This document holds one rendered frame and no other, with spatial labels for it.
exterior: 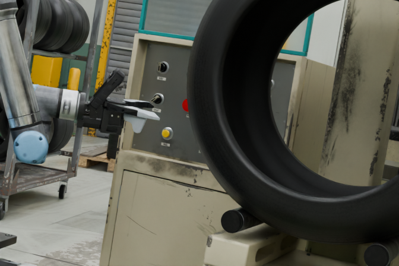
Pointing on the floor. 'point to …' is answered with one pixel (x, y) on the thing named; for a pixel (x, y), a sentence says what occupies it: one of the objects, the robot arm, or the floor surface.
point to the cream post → (361, 105)
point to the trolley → (64, 132)
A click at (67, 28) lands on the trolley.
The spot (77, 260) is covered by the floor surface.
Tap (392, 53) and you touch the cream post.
